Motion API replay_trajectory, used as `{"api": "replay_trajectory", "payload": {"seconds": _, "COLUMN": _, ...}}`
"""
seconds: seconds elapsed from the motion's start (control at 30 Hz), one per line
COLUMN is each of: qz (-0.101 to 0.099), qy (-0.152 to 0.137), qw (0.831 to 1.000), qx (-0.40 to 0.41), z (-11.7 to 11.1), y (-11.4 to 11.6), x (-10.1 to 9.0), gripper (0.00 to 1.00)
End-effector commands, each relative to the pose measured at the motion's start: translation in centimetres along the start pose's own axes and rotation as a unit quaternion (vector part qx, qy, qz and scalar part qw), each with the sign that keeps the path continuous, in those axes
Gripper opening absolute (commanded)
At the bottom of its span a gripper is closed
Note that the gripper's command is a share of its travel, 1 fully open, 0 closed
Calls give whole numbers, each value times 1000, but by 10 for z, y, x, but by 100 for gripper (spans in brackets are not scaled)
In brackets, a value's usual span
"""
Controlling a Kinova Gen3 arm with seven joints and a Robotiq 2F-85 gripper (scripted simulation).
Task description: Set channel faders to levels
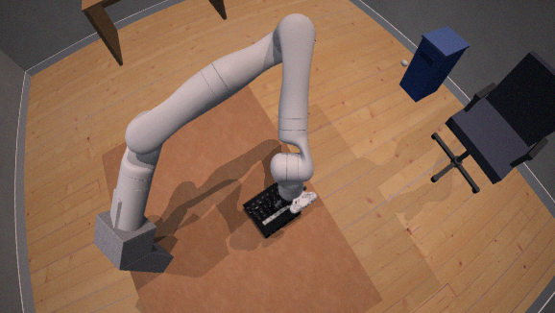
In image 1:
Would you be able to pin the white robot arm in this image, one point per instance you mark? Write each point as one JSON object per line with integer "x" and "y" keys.
{"x": 291, "y": 44}

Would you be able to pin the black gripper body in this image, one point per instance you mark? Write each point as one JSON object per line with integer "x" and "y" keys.
{"x": 284, "y": 201}

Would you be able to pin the black lighting desk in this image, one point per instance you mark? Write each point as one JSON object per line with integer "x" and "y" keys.
{"x": 264, "y": 213}

